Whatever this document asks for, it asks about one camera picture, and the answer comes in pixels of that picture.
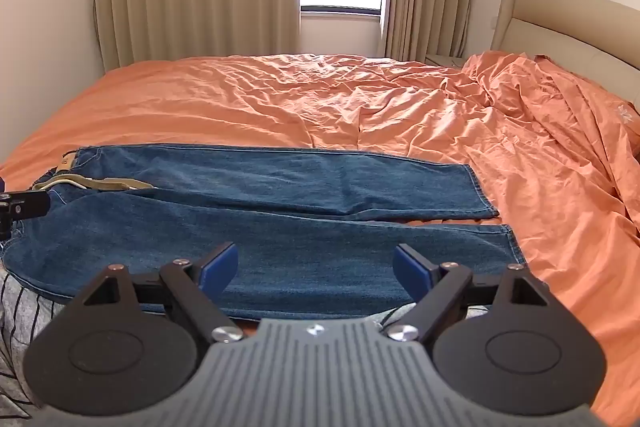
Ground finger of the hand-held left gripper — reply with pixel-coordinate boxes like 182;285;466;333
0;190;51;241

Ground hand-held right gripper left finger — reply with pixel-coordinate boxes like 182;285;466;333
82;243;246;344

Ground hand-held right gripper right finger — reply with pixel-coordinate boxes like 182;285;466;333
385;244;551;343

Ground blue denim pants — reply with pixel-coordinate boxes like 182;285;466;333
2;146;527;323

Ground person's striped clothing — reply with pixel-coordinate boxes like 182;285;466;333
0;264;73;420

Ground orange bed sheet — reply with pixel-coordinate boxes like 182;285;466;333
0;53;640;427

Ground orange duvet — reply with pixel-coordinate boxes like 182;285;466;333
450;51;640;228

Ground beige padded headboard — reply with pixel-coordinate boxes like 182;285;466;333
490;0;640;100

